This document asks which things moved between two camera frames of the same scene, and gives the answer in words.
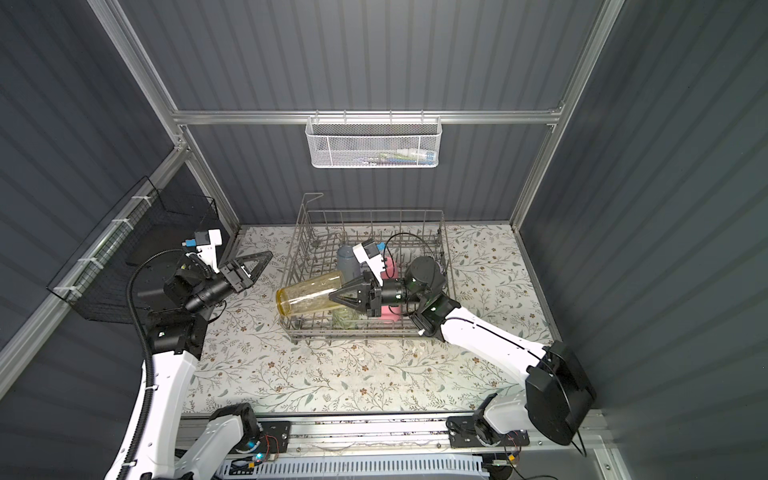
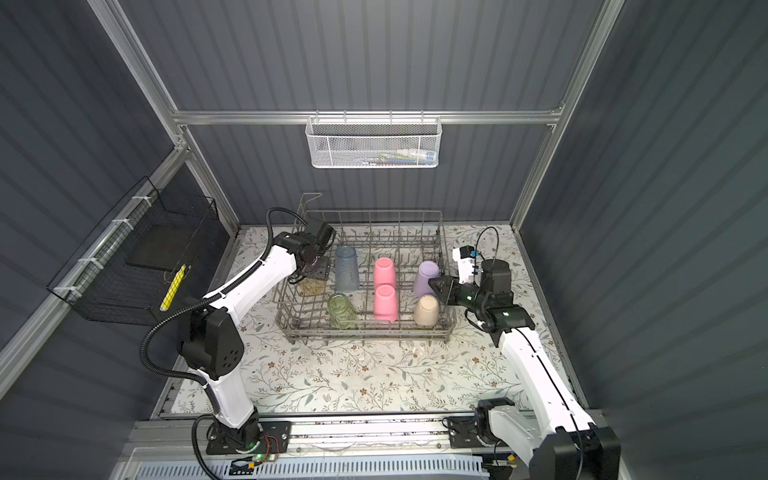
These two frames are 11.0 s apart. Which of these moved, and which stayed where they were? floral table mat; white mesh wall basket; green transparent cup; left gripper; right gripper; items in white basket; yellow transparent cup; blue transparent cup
Moved: left gripper; yellow transparent cup; right gripper
Stayed: items in white basket; white mesh wall basket; green transparent cup; blue transparent cup; floral table mat
